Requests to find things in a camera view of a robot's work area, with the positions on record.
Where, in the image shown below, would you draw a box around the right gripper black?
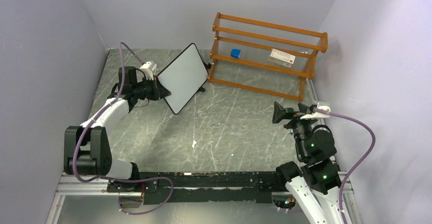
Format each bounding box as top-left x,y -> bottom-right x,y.
272,101 -> 318,159

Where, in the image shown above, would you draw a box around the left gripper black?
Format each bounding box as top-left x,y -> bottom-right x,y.
133,75 -> 172,101

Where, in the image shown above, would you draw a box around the small whiteboard black frame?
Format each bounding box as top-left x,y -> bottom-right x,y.
157,43 -> 208,115

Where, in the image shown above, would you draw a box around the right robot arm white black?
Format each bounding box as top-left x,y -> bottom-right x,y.
272,102 -> 351,223

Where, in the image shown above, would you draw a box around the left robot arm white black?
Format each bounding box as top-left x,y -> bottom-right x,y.
64,66 -> 171,191

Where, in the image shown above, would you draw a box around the white red box on shelf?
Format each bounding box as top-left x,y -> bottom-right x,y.
268,48 -> 296,68

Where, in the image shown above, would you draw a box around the orange wooden shelf rack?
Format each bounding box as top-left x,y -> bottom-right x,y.
208,12 -> 329,101

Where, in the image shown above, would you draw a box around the blue eraser on shelf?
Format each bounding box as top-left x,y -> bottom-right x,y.
230,48 -> 242,59

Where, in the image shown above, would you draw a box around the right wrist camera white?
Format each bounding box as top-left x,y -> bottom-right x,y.
301,101 -> 331,120

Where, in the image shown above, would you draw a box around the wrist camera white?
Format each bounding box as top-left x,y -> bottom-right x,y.
140,61 -> 157,77
301,101 -> 331,120

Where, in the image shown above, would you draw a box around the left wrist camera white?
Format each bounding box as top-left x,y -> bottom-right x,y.
140,61 -> 157,77

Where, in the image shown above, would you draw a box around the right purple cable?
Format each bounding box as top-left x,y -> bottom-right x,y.
315,109 -> 376,224

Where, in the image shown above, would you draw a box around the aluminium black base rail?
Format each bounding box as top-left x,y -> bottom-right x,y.
47,172 -> 362,223

